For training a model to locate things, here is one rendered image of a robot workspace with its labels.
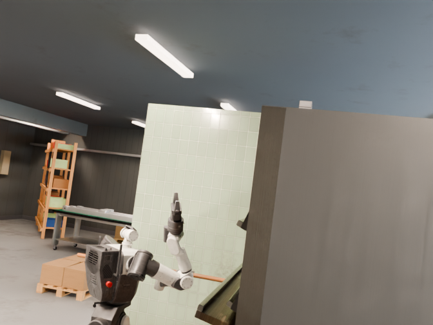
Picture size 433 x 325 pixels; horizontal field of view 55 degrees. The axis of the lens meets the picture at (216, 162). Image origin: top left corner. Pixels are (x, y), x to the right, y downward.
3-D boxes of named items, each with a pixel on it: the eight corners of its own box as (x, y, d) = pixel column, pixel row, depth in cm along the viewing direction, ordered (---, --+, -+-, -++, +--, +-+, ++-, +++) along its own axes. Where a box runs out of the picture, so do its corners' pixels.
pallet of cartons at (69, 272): (77, 276, 696) (80, 253, 698) (120, 285, 672) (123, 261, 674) (29, 291, 588) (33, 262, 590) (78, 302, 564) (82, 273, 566)
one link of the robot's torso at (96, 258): (99, 312, 220) (109, 245, 222) (74, 294, 246) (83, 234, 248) (147, 307, 240) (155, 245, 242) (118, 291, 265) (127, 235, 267)
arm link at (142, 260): (154, 280, 226) (134, 269, 221) (147, 282, 233) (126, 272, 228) (162, 260, 233) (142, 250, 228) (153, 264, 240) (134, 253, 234)
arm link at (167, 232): (180, 230, 228) (179, 248, 232) (186, 222, 238) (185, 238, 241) (161, 226, 230) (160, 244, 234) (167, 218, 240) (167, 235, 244)
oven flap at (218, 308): (259, 249, 309) (285, 259, 304) (193, 316, 135) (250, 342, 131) (261, 246, 309) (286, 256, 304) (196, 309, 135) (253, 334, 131)
